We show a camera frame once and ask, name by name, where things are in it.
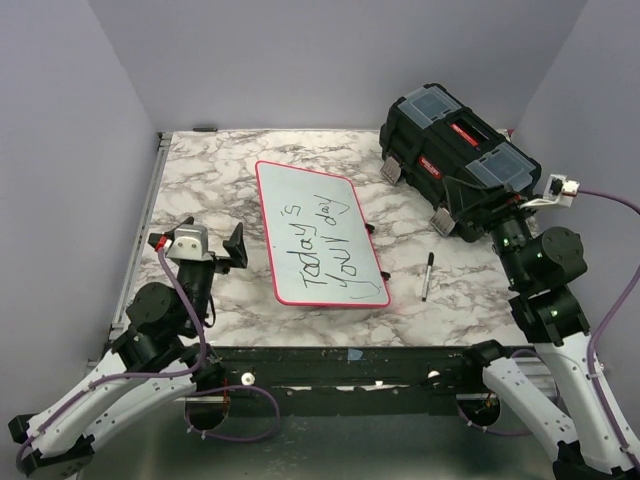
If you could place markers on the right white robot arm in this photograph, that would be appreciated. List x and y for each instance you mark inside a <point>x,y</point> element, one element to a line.
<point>587,436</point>

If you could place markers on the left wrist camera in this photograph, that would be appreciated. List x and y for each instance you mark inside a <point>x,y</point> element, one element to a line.
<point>185,243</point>

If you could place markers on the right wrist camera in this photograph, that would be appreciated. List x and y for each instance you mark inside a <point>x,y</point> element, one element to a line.
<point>559,192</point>

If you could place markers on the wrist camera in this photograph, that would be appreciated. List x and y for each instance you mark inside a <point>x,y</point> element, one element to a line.
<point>559,192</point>
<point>185,243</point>

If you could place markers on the blue tape piece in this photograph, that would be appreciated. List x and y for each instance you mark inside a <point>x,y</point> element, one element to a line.
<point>354,354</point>

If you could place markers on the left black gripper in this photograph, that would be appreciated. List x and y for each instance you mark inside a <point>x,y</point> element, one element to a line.
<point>236,248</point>

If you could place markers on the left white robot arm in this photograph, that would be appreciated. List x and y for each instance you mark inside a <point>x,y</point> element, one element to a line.
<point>160,356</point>

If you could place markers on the whiteboard marker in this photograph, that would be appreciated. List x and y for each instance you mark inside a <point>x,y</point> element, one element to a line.
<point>427,276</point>

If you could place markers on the pink-framed whiteboard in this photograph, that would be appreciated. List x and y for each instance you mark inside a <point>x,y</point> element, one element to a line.
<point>319,248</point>

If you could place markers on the black red toolbox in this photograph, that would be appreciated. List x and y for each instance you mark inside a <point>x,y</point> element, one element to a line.
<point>452,157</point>

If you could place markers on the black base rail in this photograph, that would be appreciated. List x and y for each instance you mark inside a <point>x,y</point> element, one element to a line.
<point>319,381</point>

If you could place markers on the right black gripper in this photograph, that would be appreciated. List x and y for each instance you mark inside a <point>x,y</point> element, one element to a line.
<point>492,203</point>

